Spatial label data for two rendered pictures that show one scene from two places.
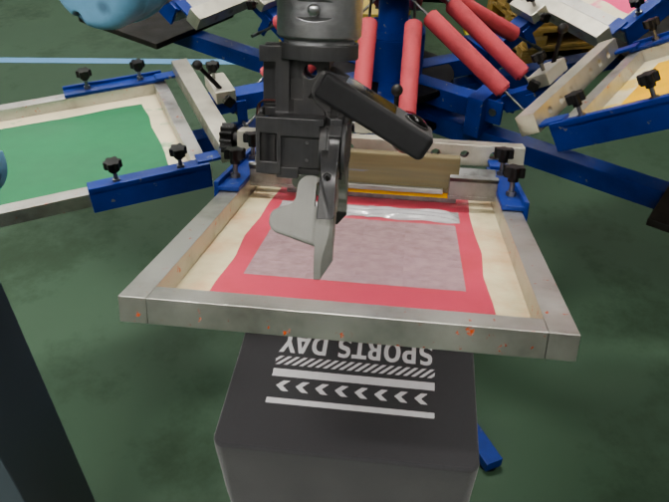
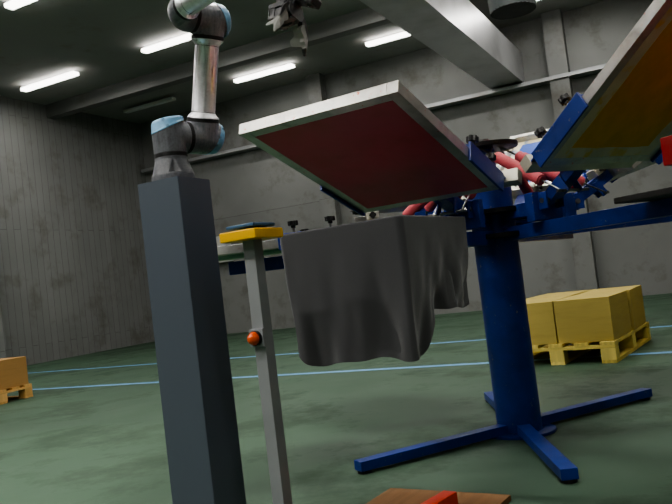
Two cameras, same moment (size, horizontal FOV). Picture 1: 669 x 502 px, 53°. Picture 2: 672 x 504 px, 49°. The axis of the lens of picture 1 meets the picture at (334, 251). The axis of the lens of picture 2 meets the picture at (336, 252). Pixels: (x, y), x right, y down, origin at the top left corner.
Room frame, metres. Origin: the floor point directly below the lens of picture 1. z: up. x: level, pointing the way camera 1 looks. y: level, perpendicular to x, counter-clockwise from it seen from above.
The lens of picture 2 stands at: (-1.40, -0.98, 0.78)
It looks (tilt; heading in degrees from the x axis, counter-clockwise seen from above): 2 degrees up; 26
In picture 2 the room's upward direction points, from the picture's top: 7 degrees counter-clockwise
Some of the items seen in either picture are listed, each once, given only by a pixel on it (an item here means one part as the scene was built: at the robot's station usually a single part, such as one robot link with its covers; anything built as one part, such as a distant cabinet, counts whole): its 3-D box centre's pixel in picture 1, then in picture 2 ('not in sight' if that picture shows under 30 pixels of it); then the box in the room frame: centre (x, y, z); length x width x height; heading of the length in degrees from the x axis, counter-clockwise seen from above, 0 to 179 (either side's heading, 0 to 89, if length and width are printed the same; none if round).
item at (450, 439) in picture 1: (356, 348); not in sight; (0.87, -0.04, 0.95); 0.48 x 0.44 x 0.01; 173
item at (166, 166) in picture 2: not in sight; (172, 168); (0.71, 0.63, 1.25); 0.15 x 0.15 x 0.10
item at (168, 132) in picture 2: not in sight; (170, 135); (0.72, 0.63, 1.37); 0.13 x 0.12 x 0.14; 158
